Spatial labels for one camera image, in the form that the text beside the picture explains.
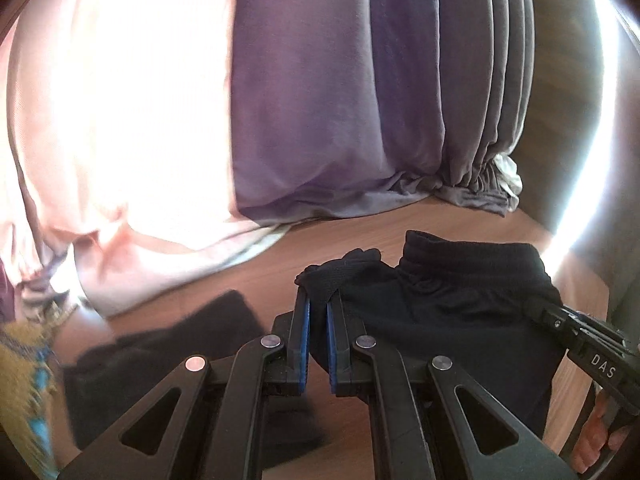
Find person's right hand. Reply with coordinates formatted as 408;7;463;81
570;392;632;476

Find dark navy pants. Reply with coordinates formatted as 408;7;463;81
62;230;576;461

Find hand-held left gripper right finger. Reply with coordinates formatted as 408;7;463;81
325;292;581;480

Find grey pleated curtain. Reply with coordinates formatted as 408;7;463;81
435;0;538;217

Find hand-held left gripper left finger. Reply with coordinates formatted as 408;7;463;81
57;287;313;480

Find yellow blue woven mat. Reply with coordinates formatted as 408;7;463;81
0;305;76;476

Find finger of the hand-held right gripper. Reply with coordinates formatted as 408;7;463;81
524;296;578;348

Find lavender purple garment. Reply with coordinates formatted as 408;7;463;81
232;0;451;226

